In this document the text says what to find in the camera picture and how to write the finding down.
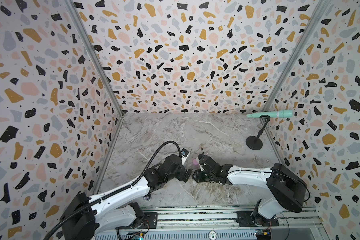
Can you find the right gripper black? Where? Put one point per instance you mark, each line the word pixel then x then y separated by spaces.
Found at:
pixel 202 171

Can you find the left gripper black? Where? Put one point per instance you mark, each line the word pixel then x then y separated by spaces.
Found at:
pixel 183 176

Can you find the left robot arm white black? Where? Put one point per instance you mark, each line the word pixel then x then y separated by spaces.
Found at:
pixel 87 216

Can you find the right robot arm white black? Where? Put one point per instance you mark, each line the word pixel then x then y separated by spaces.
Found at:
pixel 286 190

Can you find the pink earbud charging case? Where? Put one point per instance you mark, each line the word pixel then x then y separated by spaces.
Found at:
pixel 195 161

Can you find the black microphone stand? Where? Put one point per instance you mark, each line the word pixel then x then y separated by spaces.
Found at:
pixel 254 142

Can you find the mint green microphone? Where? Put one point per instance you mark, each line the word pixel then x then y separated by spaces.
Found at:
pixel 276 114

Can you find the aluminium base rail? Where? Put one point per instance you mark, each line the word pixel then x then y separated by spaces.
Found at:
pixel 230 223

